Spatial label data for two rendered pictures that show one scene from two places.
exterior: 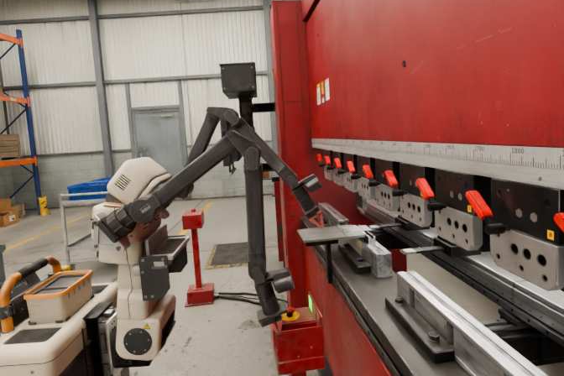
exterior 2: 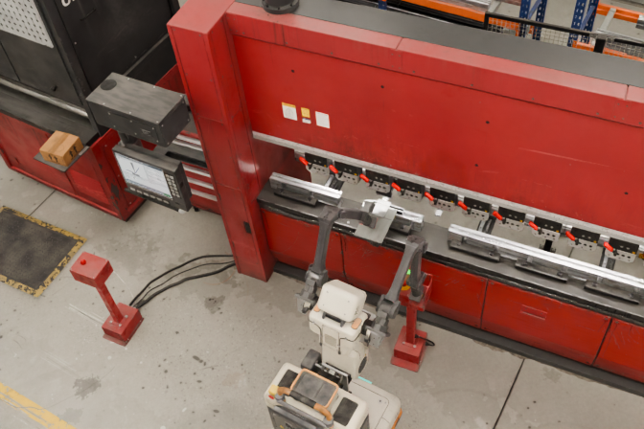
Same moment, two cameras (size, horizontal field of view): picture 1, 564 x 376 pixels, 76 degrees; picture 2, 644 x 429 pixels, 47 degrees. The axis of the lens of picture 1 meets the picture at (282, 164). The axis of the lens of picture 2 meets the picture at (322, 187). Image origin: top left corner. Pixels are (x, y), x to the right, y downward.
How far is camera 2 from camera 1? 3.88 m
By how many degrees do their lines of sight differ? 64
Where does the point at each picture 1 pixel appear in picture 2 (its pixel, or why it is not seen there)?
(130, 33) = not seen: outside the picture
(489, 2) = (543, 176)
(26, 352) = (361, 414)
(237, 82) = (175, 127)
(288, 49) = (225, 69)
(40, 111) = not seen: outside the picture
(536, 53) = (561, 196)
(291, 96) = (235, 109)
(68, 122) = not seen: outside the picture
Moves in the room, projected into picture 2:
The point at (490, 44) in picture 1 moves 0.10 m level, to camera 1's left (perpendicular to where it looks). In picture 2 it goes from (541, 186) to (535, 199)
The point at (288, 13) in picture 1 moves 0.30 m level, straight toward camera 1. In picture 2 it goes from (218, 34) to (264, 51)
